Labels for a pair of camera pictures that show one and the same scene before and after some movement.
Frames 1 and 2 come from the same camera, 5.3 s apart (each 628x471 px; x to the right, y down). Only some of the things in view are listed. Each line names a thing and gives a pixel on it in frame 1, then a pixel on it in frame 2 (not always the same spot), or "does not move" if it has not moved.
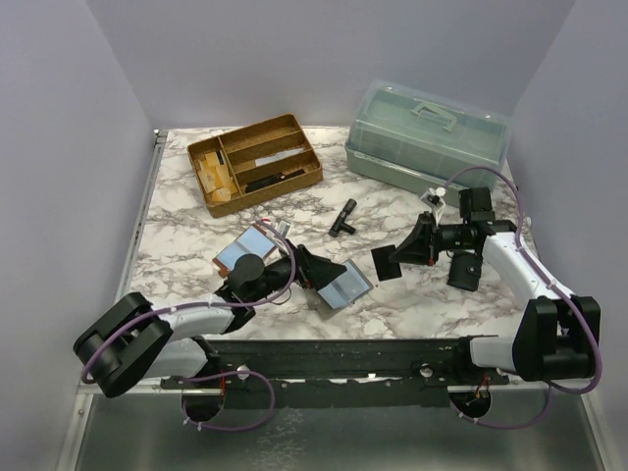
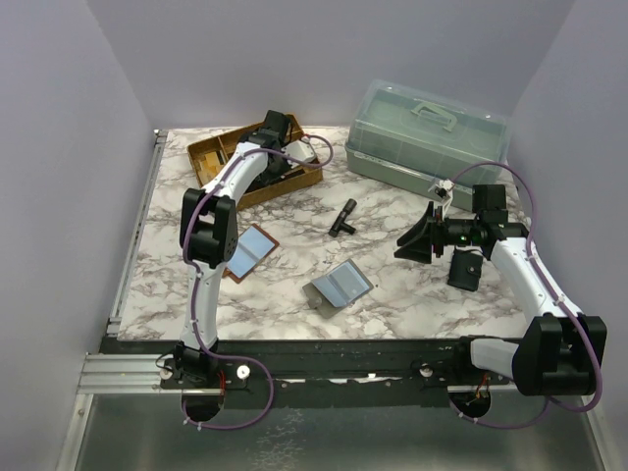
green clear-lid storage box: [417, 139] does not move
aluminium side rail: [131, 241] does not move
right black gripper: [414, 249] does not move
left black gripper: [315, 272] → [265, 179]
